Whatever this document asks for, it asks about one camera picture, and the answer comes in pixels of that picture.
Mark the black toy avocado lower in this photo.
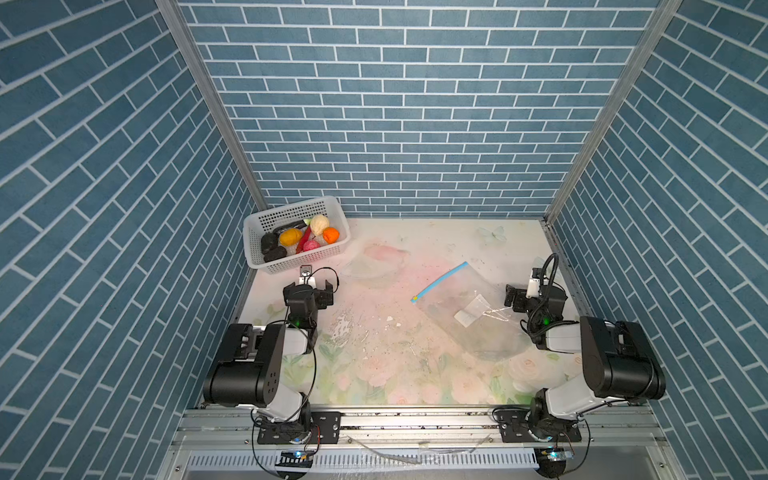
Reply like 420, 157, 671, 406
263, 246, 288, 263

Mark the black toy avocado upper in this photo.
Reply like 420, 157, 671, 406
260, 232, 279, 255

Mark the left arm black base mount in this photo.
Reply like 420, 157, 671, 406
256, 411, 342, 445

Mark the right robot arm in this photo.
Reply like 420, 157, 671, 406
492, 281, 666, 443

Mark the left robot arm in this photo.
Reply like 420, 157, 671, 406
203, 282, 337, 430

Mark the dark toy eggplant green stem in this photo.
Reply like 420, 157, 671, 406
273, 219, 307, 235

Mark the clear zip bag blue zipper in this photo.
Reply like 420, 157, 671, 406
411, 262, 532, 362

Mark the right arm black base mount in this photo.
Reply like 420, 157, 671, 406
490, 406, 582, 444

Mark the aluminium front rail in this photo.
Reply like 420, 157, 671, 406
171, 404, 667, 450

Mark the yellow toy lemon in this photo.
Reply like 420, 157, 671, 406
278, 228, 303, 247

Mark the black toy avocado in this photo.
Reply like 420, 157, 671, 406
260, 232, 279, 255
263, 246, 288, 263

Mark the orange toy tangerine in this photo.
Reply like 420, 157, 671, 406
322, 227, 340, 245

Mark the white slotted cable duct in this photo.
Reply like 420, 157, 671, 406
186, 448, 539, 473

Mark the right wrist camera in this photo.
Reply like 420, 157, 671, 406
526, 267, 542, 298

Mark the red toy chili pepper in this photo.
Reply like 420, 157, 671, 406
296, 226, 312, 254

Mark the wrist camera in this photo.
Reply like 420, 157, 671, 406
299, 265, 316, 288
526, 267, 542, 298

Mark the white plastic perforated basket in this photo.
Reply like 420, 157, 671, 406
243, 196, 352, 274

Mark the pink toy fruit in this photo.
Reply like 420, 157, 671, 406
302, 240, 321, 252

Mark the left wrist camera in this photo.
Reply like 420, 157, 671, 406
299, 265, 316, 288

